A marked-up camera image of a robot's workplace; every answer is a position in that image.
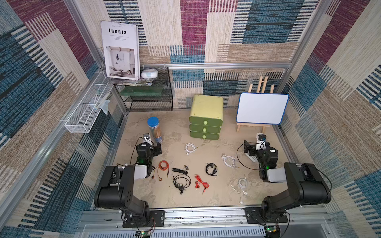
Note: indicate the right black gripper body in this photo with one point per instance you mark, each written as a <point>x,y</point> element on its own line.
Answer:
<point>248,147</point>

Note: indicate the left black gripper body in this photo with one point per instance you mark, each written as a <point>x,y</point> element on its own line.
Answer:
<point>153,152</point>

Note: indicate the red earphones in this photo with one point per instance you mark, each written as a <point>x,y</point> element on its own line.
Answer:
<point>162,166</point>
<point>200,182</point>

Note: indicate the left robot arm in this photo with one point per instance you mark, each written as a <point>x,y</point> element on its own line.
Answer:
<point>116,187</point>

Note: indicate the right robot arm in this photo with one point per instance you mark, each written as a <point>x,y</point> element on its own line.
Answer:
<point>306,185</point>

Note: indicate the white earphones centre right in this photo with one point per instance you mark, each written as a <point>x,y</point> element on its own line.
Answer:
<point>229,161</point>

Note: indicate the black earphones round coil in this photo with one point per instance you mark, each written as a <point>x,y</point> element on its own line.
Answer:
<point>211,169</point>

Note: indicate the white earphones near cabinet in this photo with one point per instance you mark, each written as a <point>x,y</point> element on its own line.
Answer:
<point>190,148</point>

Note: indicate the black earphones large loop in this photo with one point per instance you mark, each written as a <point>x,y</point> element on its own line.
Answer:
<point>181,182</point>

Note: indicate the green three-drawer cabinet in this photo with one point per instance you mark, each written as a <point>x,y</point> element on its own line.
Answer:
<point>206,117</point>

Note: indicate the white calculator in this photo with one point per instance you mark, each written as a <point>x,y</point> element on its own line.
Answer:
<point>252,158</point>

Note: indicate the blue-lid pencil canister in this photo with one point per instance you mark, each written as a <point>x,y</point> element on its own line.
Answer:
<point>154,125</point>

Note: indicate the small whiteboard on easel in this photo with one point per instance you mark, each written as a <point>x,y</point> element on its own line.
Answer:
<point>261,109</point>

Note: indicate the green sheet on shelf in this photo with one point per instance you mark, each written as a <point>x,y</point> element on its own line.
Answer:
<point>141,91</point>

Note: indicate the white oval case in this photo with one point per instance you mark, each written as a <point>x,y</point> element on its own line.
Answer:
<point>149,74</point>

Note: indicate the Inedia magazine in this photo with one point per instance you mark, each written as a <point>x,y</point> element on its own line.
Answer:
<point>121,50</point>

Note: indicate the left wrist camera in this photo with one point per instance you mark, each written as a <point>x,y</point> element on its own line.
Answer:
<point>146,137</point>

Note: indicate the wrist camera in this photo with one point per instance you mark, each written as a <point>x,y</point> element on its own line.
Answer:
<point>146,137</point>
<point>261,139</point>

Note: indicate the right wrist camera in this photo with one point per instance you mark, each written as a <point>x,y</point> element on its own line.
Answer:
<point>261,139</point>

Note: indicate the black wire shelf rack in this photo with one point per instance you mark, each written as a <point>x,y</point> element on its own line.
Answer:
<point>164,102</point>

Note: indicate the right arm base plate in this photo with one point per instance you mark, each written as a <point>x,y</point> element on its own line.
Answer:
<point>255,215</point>

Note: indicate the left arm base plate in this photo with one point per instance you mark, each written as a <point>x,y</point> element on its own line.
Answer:
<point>156,218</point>

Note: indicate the white wire basket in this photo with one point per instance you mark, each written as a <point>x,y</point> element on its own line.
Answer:
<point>91,105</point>

